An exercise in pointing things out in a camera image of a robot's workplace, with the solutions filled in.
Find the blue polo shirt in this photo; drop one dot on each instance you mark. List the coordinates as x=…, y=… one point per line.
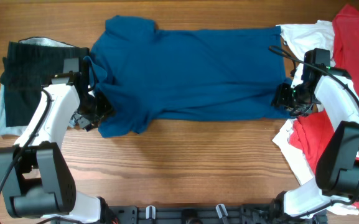
x=147, y=73

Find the red printed t-shirt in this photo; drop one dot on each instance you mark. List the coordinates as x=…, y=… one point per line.
x=345, y=53

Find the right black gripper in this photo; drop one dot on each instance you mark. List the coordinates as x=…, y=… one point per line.
x=280, y=98

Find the black folded shorts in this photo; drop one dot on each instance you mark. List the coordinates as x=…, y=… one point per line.
x=26, y=68

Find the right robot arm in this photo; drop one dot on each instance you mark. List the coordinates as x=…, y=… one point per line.
x=336, y=180

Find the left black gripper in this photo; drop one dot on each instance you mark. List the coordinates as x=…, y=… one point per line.
x=106, y=109

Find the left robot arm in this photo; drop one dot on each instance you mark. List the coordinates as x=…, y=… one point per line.
x=35, y=181

